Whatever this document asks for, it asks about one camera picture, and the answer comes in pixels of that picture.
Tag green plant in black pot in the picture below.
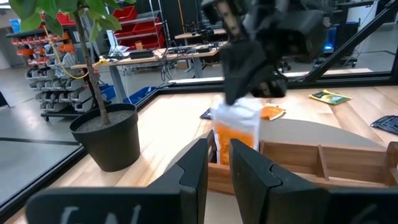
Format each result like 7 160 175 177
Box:
8 0 141 173

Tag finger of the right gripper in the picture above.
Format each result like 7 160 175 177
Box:
221 42 269 106
252 70 289 99

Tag wooden desk grey legs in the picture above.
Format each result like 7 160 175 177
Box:
70 40 226 103

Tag round grey table mat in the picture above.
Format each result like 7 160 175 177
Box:
164 118 386 224

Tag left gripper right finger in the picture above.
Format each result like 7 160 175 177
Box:
229 138 398 224

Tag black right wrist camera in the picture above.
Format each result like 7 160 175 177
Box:
273 11 325 62

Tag yellow cable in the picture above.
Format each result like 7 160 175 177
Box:
42 24 108 80

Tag orange white tea packet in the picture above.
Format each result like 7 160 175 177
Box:
260 105 287 122
213 95 262 166

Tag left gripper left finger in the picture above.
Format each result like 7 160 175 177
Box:
25 138 210 224

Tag parts bin rack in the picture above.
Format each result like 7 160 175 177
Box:
6 27 105 121

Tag green yellow tea packet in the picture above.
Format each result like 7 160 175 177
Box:
308 89 353 106

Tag red bin shelf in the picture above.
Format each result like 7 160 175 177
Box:
111 4 166 50

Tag dark wooden tea box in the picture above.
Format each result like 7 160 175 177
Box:
206 130 398 197

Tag blue storage bin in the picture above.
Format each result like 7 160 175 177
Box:
98 83 116 102
123 86 157 105

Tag black aluminium table frame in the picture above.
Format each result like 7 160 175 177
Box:
0 0 398 223

